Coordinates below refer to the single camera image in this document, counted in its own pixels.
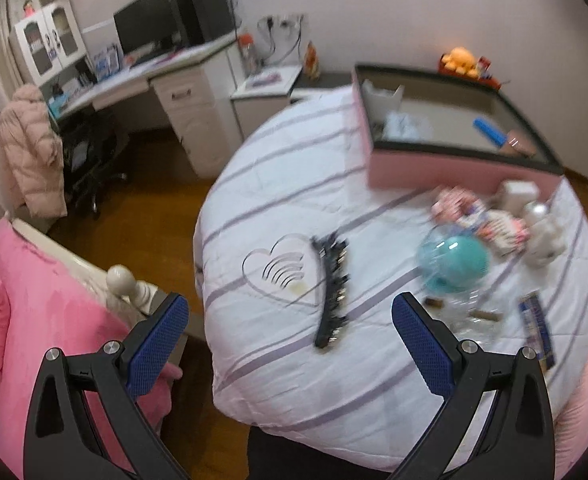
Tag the clear glass perfume bottle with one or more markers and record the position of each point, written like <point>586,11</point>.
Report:
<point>462,313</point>

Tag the teal sponge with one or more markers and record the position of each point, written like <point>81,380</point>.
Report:
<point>452,260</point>

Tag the white bed post knob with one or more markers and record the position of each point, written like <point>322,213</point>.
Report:
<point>122,283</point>

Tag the blue highlighter marker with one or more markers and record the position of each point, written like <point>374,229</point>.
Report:
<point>492,133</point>

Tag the white small side cabinet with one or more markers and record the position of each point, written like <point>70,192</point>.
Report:
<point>263,95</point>

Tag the black white tv cabinet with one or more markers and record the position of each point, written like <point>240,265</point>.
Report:
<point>306,88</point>

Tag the white bear figurine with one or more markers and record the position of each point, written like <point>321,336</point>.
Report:
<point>546,236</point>

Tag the orange snack bag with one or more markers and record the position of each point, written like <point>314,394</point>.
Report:
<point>311,62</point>

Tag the pink puffer jacket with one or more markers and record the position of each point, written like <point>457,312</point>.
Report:
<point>34,152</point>

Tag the white pink block figure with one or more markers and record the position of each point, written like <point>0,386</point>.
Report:
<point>503,232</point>

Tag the orange lid water bottle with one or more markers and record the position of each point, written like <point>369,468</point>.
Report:
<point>249,55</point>

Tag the white glass-door cabinet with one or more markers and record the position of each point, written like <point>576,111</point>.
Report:
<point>47,42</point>

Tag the pink block unicorn figure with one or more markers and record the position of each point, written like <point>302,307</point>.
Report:
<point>459,206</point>

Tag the pink bed blanket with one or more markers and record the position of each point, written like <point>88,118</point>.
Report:
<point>42,306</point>

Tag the white striped table cloth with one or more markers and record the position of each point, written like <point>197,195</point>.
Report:
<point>300,176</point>

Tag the blue gold small box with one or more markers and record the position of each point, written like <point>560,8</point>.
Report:
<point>538,336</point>

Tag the orange octopus plush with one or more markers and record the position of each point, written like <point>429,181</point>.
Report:
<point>464,58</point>

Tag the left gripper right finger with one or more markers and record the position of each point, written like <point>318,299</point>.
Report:
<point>517,439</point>

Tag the black office chair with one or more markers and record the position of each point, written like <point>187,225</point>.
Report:
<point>92,145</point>

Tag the pink black storage box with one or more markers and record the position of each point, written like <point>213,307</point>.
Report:
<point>457,153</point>

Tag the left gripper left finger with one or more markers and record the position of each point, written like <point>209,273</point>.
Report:
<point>61,437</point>

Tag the black computer tower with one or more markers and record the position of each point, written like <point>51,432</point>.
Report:
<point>201,21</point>

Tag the rose gold round tin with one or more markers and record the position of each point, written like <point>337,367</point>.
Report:
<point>517,144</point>

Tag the black computer monitor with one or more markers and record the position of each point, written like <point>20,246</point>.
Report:
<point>146,23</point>

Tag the wall power outlet strip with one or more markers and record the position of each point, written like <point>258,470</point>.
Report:
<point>271,22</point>

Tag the white computer desk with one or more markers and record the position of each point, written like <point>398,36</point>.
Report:
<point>194,88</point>

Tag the black rhinestone hair clip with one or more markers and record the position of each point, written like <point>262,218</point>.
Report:
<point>332,253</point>

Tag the white heart-shaped holder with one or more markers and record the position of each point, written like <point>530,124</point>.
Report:
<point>379,103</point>

